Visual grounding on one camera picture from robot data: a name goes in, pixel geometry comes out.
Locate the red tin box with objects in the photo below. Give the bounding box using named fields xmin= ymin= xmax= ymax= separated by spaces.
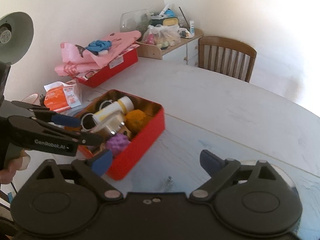
xmin=74 ymin=89 xmax=165 ymax=180

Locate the person's left hand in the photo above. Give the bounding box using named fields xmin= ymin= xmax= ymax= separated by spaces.
xmin=0 ymin=150 xmax=31 ymax=185

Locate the orange tissue packet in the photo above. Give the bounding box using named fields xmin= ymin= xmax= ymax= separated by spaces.
xmin=44 ymin=79 xmax=82 ymax=113

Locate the black white mug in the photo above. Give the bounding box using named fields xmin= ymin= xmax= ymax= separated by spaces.
xmin=81 ymin=113 xmax=97 ymax=132

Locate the white red patterned bowl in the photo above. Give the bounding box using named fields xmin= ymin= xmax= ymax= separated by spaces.
xmin=21 ymin=93 xmax=41 ymax=105

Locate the purple spiky ball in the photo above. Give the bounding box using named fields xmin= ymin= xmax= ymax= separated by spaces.
xmin=105 ymin=133 xmax=131 ymax=156

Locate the red box with pink cloth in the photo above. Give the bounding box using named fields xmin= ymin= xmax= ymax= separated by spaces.
xmin=74 ymin=46 xmax=138 ymax=88

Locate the pink printed cloth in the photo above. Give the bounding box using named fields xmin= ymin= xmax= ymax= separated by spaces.
xmin=55 ymin=30 xmax=141 ymax=76

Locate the white yellow bottle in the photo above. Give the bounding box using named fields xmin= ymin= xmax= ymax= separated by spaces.
xmin=93 ymin=96 xmax=135 ymax=127

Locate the orange fuzzy ball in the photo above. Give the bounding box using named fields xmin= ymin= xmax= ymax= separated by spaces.
xmin=125 ymin=109 xmax=148 ymax=133

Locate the blue crumpled cloth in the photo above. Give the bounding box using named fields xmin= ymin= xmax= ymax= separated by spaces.
xmin=85 ymin=40 xmax=112 ymax=55

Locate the grey desk lamp head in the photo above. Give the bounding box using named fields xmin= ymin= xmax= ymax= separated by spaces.
xmin=1 ymin=11 xmax=34 ymax=64

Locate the brown wooden chair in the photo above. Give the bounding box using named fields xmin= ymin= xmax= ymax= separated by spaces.
xmin=198 ymin=36 xmax=257 ymax=83

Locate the white wooden sideboard cabinet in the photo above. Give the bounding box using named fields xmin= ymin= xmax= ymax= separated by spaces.
xmin=137 ymin=28 xmax=203 ymax=67

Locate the clear glass bowl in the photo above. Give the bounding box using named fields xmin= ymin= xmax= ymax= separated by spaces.
xmin=120 ymin=9 xmax=151 ymax=34

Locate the clear plastic bag of items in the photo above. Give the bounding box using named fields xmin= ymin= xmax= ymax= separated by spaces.
xmin=141 ymin=24 xmax=181 ymax=50

